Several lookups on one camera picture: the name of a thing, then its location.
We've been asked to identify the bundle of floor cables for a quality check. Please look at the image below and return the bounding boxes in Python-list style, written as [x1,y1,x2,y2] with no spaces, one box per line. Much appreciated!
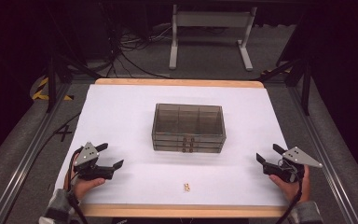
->
[99,3,175,80]

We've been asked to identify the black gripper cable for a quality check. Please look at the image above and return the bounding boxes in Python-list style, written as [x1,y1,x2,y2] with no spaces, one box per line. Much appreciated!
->
[66,148,90,224]
[274,177,304,224]

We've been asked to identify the white table sheet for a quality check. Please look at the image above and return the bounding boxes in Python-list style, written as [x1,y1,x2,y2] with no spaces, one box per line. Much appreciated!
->
[53,83,290,207]

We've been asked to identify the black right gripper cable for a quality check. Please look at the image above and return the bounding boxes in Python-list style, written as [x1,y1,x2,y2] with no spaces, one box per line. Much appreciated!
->
[274,177,304,224]

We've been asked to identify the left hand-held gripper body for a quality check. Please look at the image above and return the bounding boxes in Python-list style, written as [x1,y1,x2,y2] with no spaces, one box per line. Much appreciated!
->
[73,141,116,181]

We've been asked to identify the yellow black floor tape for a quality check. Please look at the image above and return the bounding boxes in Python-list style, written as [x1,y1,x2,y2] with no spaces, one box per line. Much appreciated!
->
[32,77,75,102]

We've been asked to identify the aluminium floor rail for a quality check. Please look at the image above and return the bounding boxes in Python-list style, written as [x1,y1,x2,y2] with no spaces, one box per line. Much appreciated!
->
[287,83,358,224]
[0,82,73,224]

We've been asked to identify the person's right hand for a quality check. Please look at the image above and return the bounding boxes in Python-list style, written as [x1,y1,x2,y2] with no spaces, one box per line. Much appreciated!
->
[268,164,311,203]

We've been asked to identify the black metal stand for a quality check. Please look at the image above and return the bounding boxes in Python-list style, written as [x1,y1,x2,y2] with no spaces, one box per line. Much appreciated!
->
[45,52,102,114]
[257,31,313,117]

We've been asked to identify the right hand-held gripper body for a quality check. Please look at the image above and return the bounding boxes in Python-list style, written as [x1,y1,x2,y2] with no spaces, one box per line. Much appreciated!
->
[262,146,324,184]

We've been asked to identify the black floor cable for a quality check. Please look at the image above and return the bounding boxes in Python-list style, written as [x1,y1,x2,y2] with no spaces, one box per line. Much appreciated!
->
[27,111,82,175]

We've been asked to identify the person's left hand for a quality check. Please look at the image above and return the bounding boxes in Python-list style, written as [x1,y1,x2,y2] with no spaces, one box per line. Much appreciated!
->
[63,152,106,202]

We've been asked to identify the smoky transparent drawer box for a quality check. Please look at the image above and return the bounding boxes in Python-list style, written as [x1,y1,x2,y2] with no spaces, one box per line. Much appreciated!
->
[151,103,227,154]

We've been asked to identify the wooden table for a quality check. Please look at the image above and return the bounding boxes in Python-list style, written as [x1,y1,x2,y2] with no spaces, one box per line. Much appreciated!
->
[74,77,290,218]

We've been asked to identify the white metal desk frame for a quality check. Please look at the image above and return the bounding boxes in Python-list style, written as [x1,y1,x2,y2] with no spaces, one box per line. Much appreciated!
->
[168,4,258,72]

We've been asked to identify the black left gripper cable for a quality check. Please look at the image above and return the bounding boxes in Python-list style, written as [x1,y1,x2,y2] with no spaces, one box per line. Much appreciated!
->
[66,148,90,224]

